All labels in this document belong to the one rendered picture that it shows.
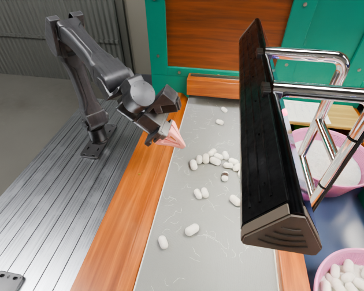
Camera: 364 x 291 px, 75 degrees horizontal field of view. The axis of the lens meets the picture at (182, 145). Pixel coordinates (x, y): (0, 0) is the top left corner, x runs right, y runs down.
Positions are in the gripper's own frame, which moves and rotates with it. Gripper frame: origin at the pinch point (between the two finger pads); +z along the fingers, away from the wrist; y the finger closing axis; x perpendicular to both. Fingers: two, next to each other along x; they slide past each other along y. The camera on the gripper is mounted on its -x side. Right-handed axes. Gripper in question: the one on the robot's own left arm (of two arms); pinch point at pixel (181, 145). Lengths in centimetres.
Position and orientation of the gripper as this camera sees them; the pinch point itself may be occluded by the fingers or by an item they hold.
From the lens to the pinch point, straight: 65.5
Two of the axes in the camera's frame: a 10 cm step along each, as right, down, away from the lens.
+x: -6.4, 4.8, 6.0
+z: 7.5, 5.7, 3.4
